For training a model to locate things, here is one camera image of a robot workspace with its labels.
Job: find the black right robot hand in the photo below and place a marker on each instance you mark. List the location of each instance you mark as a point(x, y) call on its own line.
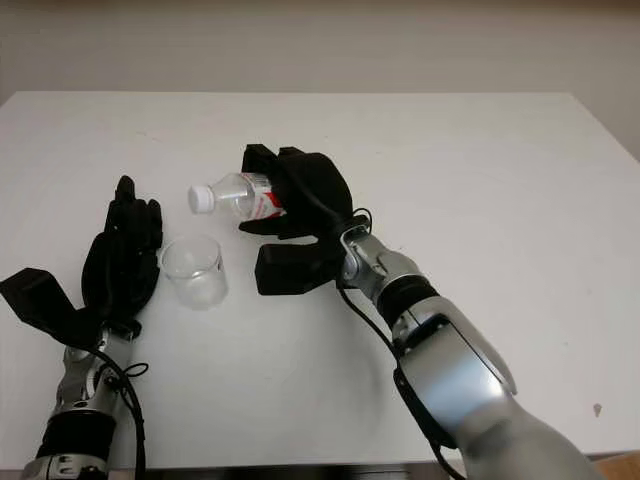
point(315, 195)

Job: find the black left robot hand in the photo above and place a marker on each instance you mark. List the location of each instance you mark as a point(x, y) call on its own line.
point(122, 250)

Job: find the clear plastic water bottle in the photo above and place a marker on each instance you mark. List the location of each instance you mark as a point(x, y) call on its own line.
point(235, 197)

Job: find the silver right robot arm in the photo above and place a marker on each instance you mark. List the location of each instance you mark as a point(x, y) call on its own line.
point(450, 360)

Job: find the clear glass cup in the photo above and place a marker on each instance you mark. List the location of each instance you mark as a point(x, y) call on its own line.
point(195, 275)

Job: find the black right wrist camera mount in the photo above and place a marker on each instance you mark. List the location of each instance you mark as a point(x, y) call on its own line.
point(292, 267)

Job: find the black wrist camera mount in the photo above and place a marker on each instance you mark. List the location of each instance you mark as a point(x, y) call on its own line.
point(42, 305)
point(292, 267)

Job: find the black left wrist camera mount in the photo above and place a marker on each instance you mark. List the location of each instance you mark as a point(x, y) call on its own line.
point(42, 305)

